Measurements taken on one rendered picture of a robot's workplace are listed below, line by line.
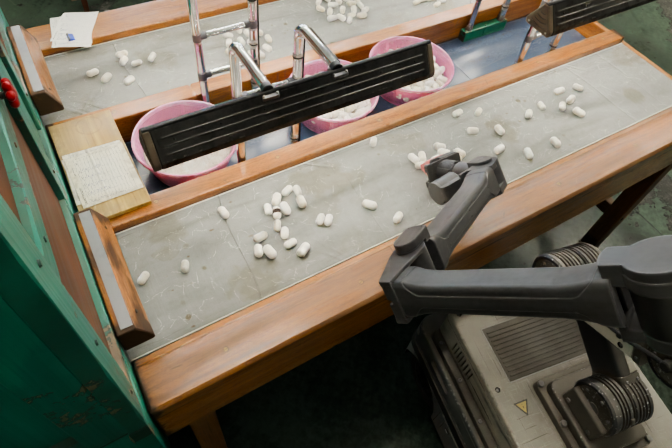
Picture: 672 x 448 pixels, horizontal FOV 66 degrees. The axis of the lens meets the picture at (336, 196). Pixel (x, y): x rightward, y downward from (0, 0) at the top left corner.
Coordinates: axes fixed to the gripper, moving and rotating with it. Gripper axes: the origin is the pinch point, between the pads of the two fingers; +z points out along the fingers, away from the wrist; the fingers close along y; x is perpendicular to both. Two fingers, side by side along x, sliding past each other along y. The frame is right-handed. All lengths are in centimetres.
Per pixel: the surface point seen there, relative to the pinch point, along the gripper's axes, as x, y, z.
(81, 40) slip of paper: -56, 63, 63
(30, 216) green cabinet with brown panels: -29, 81, -45
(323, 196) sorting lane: -1.9, 27.4, 4.7
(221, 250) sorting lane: 0, 56, 3
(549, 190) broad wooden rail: 13.7, -24.6, -16.9
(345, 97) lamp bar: -26.1, 25.4, -16.9
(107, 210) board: -16, 74, 15
